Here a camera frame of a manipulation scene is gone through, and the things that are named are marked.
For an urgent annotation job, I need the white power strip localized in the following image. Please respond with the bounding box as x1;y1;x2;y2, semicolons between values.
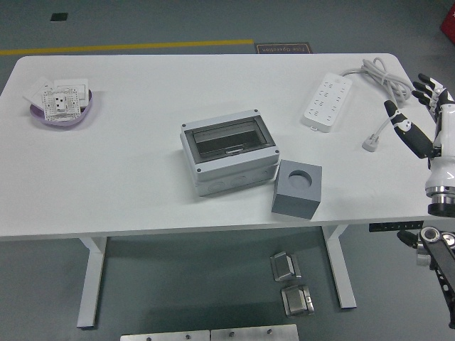
303;72;353;134

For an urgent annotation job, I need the white socket panel with print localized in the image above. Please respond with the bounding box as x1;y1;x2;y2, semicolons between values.
40;85;82;123

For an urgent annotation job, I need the white table leg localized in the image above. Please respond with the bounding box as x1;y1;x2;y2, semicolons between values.
76;236;108;330
321;224;357;310

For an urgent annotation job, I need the metal base plate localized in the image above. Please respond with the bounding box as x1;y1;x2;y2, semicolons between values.
210;323;299;341
119;330;210;341

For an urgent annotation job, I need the small metal floor box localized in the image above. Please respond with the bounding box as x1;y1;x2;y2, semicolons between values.
269;251;302;283
280;283;316;317

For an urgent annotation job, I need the white table left leg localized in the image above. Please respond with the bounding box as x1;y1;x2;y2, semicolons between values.
76;236;108;330

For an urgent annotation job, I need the grey junction box with lid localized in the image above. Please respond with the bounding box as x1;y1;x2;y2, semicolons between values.
179;109;282;197

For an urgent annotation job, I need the white power cord with plug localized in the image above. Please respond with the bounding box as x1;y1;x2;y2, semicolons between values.
339;58;415;153

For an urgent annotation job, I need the grey cube with round hole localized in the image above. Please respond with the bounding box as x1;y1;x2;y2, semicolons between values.
270;158;323;221

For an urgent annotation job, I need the white switch panel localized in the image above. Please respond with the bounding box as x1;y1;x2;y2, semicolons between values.
53;78;90;102
22;76;54;107

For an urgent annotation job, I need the black table control panel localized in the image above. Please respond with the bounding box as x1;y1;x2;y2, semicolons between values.
369;220;426;232

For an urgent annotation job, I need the purple bowl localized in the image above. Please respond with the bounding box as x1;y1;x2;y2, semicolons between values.
28;88;94;128

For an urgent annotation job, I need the red box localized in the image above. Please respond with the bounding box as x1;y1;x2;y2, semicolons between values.
439;7;455;36

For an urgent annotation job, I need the white table right leg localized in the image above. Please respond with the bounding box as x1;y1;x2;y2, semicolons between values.
321;224;357;310

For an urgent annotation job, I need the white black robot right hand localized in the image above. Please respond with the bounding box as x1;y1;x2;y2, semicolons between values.
382;73;455;195

